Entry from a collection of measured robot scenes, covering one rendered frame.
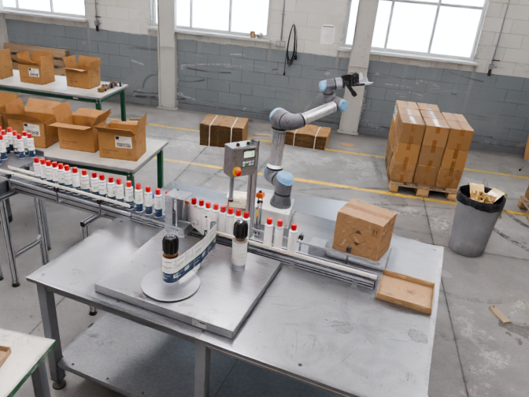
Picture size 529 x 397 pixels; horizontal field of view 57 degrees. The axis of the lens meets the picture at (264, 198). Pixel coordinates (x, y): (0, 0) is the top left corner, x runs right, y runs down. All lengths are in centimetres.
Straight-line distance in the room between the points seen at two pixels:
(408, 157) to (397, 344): 386
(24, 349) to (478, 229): 399
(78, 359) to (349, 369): 168
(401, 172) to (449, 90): 246
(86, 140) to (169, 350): 221
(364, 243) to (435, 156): 330
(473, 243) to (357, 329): 276
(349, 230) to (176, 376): 136
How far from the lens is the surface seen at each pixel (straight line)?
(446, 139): 613
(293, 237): 288
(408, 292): 292
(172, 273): 257
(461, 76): 829
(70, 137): 474
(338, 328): 255
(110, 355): 326
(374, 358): 245
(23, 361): 248
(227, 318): 244
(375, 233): 297
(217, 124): 704
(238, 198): 352
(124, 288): 266
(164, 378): 308
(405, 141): 607
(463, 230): 510
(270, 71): 830
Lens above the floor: 246
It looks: 26 degrees down
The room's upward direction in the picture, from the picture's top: 5 degrees clockwise
